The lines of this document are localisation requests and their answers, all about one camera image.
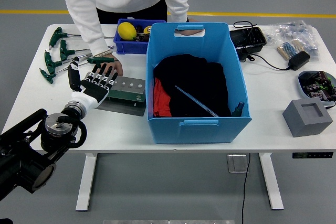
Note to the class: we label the person's right hand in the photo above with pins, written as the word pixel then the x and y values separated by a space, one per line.
pixel 118 68

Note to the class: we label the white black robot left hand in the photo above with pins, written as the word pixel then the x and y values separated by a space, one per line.
pixel 92 90

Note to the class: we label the person's left hand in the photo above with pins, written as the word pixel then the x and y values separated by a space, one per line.
pixel 189 32

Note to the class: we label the green metal wrench stand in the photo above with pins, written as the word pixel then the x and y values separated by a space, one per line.
pixel 128 86

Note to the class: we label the large blue plastic box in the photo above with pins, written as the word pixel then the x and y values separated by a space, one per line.
pixel 199 134

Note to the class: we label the person's right forearm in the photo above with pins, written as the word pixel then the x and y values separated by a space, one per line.
pixel 92 32

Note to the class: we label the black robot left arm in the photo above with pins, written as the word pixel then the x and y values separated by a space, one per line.
pixel 15 161

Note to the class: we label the grey cube box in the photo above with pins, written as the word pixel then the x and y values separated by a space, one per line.
pixel 302 124

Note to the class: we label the small blue plastic bin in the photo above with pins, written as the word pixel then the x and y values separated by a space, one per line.
pixel 131 47

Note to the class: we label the yellow lemon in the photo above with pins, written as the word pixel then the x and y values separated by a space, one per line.
pixel 126 31

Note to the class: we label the dark small parts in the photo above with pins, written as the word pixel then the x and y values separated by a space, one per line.
pixel 141 37

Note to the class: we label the small yellow round item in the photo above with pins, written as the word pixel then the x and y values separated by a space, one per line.
pixel 147 29

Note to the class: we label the dark round item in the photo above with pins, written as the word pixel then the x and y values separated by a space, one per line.
pixel 138 28

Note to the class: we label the black cloth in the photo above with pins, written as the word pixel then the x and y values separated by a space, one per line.
pixel 194 77

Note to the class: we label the red cloth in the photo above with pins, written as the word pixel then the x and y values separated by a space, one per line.
pixel 161 98

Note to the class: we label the black plastic tray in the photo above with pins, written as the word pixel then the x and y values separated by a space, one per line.
pixel 246 39

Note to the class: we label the white table leg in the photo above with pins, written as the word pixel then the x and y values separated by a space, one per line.
pixel 85 187
pixel 273 187

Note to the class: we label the taped resistor strip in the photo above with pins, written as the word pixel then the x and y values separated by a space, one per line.
pixel 287 49

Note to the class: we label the clear plastic parts bags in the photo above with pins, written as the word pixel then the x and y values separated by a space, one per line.
pixel 294 31

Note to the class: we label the black power adapter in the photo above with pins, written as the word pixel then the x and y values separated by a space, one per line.
pixel 299 61

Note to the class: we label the light blue dish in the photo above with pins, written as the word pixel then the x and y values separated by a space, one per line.
pixel 301 85

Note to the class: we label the metal floor socket plate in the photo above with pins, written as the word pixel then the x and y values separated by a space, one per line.
pixel 237 163

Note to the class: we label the electronic parts pile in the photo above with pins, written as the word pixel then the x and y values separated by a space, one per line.
pixel 317 87

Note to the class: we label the black table control panel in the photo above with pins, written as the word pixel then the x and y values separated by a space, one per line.
pixel 312 155

